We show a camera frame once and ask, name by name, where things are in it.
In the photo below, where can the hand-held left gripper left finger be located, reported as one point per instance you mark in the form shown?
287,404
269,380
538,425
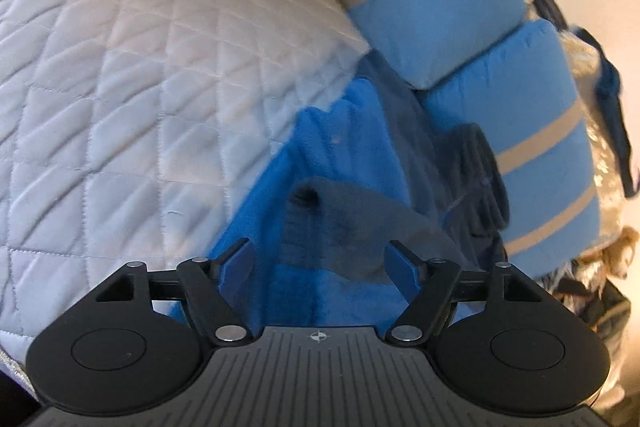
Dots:
239,263

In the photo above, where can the brown teddy bear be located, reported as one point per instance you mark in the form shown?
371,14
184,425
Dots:
620,249

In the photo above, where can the white quilted bedspread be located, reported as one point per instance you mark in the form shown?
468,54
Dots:
125,82

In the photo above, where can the bright blue fleece cloth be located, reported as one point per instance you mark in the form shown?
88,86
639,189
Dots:
325,147

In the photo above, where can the black bag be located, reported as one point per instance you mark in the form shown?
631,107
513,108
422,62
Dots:
600,307

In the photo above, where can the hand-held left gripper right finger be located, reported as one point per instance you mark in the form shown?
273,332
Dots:
402,268

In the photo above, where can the pink and blue folded clothes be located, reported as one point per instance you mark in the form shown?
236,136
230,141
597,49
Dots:
612,87

